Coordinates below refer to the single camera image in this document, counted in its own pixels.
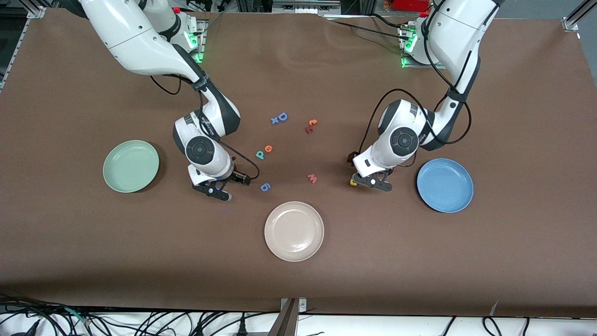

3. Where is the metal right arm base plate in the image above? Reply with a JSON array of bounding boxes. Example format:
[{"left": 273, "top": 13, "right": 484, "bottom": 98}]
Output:
[{"left": 180, "top": 19, "right": 207, "bottom": 64}]

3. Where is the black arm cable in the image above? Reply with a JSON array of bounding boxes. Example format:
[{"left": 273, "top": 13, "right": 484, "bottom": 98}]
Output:
[
  {"left": 150, "top": 70, "right": 260, "bottom": 185},
  {"left": 359, "top": 0, "right": 472, "bottom": 161}
]

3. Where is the black cable on mat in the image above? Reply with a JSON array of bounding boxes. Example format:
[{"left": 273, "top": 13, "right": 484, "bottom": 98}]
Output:
[{"left": 324, "top": 13, "right": 411, "bottom": 47}]

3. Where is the metal table edge rail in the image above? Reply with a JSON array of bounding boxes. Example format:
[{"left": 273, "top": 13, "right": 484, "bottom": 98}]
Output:
[{"left": 0, "top": 30, "right": 25, "bottom": 91}]

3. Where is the blue round plate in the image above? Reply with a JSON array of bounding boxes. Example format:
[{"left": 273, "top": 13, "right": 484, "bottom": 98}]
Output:
[{"left": 417, "top": 158, "right": 474, "bottom": 214}]

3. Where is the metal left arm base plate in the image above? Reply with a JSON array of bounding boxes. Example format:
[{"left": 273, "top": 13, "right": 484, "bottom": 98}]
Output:
[{"left": 399, "top": 23, "right": 451, "bottom": 70}]

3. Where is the brown table cover mat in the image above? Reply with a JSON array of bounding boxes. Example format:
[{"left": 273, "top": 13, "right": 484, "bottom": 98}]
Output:
[{"left": 0, "top": 8, "right": 597, "bottom": 319}]

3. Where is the beige round plate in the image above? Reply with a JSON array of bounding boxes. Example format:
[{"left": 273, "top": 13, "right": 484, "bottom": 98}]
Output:
[{"left": 264, "top": 201, "right": 325, "bottom": 262}]

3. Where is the grey metal rail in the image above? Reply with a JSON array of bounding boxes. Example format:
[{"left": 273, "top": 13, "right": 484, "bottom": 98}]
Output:
[{"left": 272, "top": 0, "right": 342, "bottom": 14}]

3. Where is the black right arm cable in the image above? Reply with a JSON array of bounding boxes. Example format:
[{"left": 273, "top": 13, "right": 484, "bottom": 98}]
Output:
[{"left": 150, "top": 70, "right": 260, "bottom": 185}]

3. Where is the grey metal bracket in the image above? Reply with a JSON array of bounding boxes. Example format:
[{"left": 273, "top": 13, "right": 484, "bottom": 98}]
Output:
[{"left": 267, "top": 297, "right": 307, "bottom": 336}]

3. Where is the teal loose cable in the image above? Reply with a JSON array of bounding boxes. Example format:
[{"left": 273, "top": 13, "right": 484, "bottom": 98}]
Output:
[{"left": 63, "top": 307, "right": 91, "bottom": 326}]

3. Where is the mint green round plate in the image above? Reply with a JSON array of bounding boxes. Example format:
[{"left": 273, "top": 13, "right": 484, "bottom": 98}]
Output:
[{"left": 103, "top": 140, "right": 160, "bottom": 194}]

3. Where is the red box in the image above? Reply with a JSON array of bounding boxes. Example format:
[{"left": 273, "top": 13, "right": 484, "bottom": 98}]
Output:
[{"left": 393, "top": 0, "right": 430, "bottom": 13}]

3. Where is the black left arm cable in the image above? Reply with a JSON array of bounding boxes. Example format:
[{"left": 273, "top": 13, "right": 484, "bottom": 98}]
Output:
[{"left": 359, "top": 0, "right": 472, "bottom": 161}]

